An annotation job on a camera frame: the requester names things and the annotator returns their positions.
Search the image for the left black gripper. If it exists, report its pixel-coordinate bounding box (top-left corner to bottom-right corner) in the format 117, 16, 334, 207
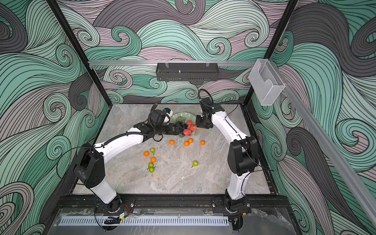
155, 122, 183, 136

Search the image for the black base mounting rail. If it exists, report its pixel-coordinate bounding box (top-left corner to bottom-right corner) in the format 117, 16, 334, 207
57, 194, 289, 214

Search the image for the aluminium rail right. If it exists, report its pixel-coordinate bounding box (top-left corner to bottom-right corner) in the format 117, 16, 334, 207
270, 61, 376, 225

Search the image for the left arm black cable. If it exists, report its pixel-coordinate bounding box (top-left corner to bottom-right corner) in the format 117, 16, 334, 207
146, 102, 165, 143

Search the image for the clear plastic wall bin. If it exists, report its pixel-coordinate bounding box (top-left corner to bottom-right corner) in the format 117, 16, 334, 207
248, 59, 286, 106

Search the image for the aluminium rail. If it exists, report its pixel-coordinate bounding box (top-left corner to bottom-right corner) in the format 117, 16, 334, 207
270, 61, 376, 225
88, 60, 256, 67

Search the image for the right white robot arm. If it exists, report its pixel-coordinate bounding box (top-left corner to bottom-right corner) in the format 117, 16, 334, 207
196, 105, 259, 202

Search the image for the light green wavy fruit bowl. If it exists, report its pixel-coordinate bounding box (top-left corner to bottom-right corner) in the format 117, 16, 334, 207
170, 112, 198, 138

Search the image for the aluminium rail back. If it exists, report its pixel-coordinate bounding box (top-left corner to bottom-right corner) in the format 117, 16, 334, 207
88, 60, 256, 67

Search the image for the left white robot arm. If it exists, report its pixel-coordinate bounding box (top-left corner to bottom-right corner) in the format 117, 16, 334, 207
73, 122, 185, 212

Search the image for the black perforated metal tray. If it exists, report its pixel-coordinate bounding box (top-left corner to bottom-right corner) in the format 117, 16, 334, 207
156, 63, 219, 84

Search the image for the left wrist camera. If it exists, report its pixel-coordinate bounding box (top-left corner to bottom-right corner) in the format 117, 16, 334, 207
163, 108, 173, 124

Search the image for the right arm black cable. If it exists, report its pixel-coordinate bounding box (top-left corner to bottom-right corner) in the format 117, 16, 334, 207
197, 89, 244, 118

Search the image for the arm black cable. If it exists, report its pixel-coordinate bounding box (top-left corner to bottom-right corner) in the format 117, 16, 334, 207
146, 102, 165, 143
197, 89, 244, 118

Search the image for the white slotted cable duct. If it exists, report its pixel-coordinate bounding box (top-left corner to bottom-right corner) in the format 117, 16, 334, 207
58, 215, 230, 227

